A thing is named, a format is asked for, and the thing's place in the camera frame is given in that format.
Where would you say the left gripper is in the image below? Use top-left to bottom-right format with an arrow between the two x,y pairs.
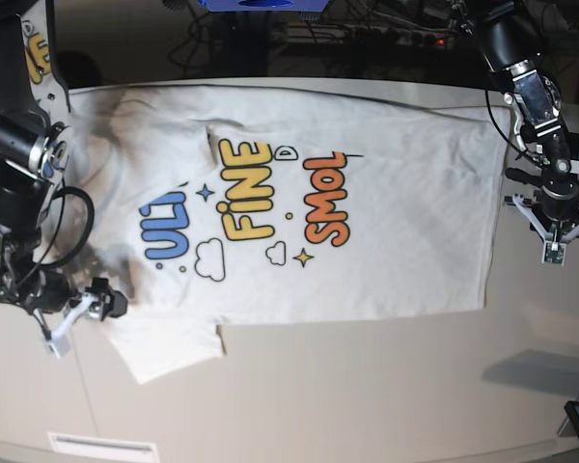
504,194 -> 579,244

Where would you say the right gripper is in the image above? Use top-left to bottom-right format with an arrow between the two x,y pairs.
32,278 -> 128,340

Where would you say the white printed T-shirt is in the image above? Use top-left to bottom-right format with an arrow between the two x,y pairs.
69,86 -> 510,384

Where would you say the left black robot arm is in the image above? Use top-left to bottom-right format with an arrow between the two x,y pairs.
450,1 -> 579,250

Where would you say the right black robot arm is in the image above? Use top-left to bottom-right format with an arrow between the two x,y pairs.
0,1 -> 127,343

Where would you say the white paper label strip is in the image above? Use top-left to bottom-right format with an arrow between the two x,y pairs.
47,432 -> 158,462

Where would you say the black power strip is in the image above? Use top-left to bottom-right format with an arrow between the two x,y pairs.
272,22 -> 454,50

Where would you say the blue box at top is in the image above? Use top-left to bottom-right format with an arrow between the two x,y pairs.
198,0 -> 328,13

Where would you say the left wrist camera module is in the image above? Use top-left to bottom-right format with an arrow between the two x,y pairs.
541,241 -> 566,266

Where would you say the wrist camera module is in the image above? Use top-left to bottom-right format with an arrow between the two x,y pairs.
541,241 -> 566,266
43,338 -> 71,359

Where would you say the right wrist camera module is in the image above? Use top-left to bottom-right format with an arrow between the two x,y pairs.
43,338 -> 71,359

